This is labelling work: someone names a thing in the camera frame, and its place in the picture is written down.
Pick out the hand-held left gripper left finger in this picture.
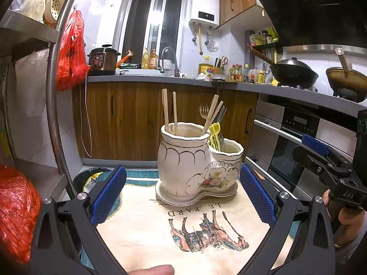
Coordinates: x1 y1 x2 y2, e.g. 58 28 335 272
30 165 128 275

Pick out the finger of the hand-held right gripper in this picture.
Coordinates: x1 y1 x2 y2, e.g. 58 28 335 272
292 134 353 184

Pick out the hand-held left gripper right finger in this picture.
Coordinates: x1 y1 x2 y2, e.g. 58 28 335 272
238 164 336 275

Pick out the silver fork scalloped neck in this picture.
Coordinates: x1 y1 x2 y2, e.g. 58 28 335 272
214 112 225 152

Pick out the white floral ceramic utensil holder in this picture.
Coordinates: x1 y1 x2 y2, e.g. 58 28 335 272
157 122 244 199

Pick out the steel fork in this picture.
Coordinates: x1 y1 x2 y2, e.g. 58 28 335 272
218 106 228 152

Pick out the pale wooden chopstick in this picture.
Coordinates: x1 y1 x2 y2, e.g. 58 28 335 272
172 92 178 136
205 101 224 134
201 94 219 135
162 89 170 134

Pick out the gold fork with yellow handle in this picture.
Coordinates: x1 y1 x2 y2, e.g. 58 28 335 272
200 104 218 149

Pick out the person's right forearm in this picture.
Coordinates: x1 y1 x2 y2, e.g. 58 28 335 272
334 226 367 267

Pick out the person's right hand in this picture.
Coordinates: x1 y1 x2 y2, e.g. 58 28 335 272
322 190 367 248

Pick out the person's left hand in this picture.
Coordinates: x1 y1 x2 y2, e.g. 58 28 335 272
128 265 175 275

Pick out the curved steel tube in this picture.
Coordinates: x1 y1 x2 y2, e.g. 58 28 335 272
53 0 86 175
245 156 297 199

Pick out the built-in steel oven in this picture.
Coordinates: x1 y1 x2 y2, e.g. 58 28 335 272
247 100 362 201

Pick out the printed quilted table mat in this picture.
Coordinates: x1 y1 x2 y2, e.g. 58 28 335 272
82 169 301 275

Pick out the grey kitchen countertop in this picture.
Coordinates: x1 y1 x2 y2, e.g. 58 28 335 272
86 74 367 118

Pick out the white ceramic drip tray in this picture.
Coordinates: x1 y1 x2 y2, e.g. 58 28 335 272
155 178 239 207

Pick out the black wok with lid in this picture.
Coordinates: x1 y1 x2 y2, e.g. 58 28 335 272
248 47 319 89

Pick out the wooden base cabinet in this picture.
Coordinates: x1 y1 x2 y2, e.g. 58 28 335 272
72 82 259 162

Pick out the large red plastic bag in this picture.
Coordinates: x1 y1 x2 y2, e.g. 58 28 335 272
0 165 43 264

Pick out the row of condiment bottles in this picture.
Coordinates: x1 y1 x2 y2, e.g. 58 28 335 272
228 63 266 84

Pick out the knife block with scissors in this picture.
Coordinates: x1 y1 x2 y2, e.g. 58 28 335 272
214 56 229 75

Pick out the steel rice cooker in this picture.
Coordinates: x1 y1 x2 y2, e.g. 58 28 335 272
87 44 121 76

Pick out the white plastic bag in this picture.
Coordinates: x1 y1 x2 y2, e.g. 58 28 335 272
14 49 50 118

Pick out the orange packet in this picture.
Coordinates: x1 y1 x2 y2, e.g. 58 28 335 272
116 49 134 68

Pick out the yellow tin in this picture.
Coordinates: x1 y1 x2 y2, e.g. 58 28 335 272
198 63 214 76

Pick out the black range hood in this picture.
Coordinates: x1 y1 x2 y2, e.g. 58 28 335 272
254 0 367 48

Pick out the hanging red plastic bag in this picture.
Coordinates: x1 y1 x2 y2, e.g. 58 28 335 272
56 10 91 92

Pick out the steel sink faucet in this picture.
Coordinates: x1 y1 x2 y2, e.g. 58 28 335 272
160 47 180 77

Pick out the kitchen window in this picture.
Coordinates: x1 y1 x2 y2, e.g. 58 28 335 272
113 0 190 69

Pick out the white water heater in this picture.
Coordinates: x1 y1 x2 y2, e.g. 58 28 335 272
189 0 220 29

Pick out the metal storage shelf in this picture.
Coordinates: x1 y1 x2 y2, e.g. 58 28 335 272
0 8 59 61

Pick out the cream plastic colander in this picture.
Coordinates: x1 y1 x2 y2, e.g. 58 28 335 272
43 0 67 26

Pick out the pale cabbage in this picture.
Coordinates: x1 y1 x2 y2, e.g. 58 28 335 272
19 0 46 22

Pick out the brown wok with wooden handle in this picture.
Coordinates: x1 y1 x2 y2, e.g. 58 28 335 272
325 47 367 104

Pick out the white cord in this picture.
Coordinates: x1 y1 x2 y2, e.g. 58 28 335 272
79 71 93 158

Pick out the black wall spice rack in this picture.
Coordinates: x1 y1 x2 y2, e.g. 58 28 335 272
245 29 283 55

